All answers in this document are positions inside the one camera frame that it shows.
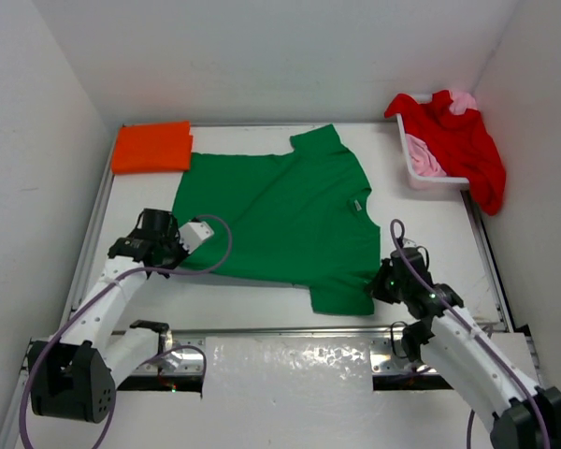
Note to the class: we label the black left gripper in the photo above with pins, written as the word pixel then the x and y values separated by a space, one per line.
pixel 174 238

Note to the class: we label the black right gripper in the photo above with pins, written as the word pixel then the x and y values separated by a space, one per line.
pixel 375 284

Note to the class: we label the orange t shirt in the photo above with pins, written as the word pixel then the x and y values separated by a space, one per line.
pixel 152 148

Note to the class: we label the green t shirt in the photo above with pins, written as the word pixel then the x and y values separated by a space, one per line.
pixel 298 218

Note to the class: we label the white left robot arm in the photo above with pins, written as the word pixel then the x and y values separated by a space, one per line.
pixel 78 371

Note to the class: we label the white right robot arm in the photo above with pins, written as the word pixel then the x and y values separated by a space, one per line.
pixel 515 410

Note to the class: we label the white plastic bin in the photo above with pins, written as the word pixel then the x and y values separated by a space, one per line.
pixel 462 101

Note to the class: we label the pink t shirt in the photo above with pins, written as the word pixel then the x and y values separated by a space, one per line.
pixel 423 161

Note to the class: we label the red t shirt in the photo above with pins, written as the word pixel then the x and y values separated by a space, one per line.
pixel 460 143

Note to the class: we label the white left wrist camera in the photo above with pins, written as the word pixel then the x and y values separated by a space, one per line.
pixel 193 234

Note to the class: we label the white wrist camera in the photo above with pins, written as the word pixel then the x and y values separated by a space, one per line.
pixel 410 245
pixel 193 234

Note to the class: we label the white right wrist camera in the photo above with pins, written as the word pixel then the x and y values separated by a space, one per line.
pixel 410 245

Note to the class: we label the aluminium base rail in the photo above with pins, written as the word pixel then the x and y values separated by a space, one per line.
pixel 380 347

